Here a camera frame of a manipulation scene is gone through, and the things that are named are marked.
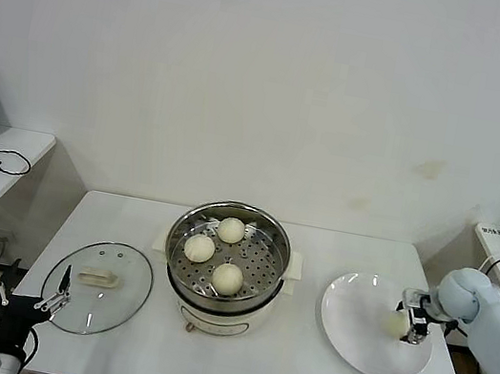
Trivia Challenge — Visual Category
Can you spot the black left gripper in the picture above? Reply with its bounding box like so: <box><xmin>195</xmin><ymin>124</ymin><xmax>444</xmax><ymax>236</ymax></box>
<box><xmin>0</xmin><ymin>252</ymin><xmax>77</xmax><ymax>362</ymax></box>

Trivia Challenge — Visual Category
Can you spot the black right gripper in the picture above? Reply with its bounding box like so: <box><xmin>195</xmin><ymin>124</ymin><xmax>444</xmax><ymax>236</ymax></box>
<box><xmin>388</xmin><ymin>285</ymin><xmax>440</xmax><ymax>349</ymax></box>

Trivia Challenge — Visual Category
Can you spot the white steamed baozi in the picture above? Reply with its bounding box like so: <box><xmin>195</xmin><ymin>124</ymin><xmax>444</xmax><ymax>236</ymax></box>
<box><xmin>209</xmin><ymin>261</ymin><xmax>246</xmax><ymax>299</ymax></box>
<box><xmin>182</xmin><ymin>232</ymin><xmax>218</xmax><ymax>266</ymax></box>
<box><xmin>215</xmin><ymin>215</ymin><xmax>248</xmax><ymax>247</ymax></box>
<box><xmin>376</xmin><ymin>307</ymin><xmax>411</xmax><ymax>342</ymax></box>

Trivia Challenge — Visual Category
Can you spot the glass lid with beige handle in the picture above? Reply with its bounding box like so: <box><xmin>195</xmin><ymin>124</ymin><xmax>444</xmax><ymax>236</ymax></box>
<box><xmin>34</xmin><ymin>231</ymin><xmax>159</xmax><ymax>347</ymax></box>

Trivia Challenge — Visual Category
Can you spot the steel perforated steamer basket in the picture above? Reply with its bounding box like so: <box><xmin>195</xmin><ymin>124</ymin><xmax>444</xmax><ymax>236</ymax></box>
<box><xmin>142</xmin><ymin>188</ymin><xmax>313</xmax><ymax>320</ymax></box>

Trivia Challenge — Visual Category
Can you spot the white round plate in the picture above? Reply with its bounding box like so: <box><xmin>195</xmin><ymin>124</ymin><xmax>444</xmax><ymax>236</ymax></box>
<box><xmin>309</xmin><ymin>266</ymin><xmax>446</xmax><ymax>374</ymax></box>

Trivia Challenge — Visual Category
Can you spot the white electric cooker base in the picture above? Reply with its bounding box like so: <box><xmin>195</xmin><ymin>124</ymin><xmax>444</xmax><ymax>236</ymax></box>
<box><xmin>156</xmin><ymin>259</ymin><xmax>297</xmax><ymax>351</ymax></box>

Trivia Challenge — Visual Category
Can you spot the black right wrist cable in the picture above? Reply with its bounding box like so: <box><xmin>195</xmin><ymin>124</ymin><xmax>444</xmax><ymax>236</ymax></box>
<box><xmin>443</xmin><ymin>317</ymin><xmax>473</xmax><ymax>340</ymax></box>

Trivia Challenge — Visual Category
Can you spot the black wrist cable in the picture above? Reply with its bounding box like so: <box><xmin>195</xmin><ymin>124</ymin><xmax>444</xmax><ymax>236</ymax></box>
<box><xmin>443</xmin><ymin>317</ymin><xmax>473</xmax><ymax>340</ymax></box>
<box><xmin>0</xmin><ymin>321</ymin><xmax>42</xmax><ymax>366</ymax></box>

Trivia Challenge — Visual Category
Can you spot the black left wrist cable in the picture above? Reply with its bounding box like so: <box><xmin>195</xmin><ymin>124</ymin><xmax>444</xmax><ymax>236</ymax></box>
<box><xmin>0</xmin><ymin>321</ymin><xmax>42</xmax><ymax>366</ymax></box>

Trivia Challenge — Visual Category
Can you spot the thin black usb cable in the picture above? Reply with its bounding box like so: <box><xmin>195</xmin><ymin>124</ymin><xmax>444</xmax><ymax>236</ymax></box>
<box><xmin>0</xmin><ymin>146</ymin><xmax>35</xmax><ymax>180</ymax></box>

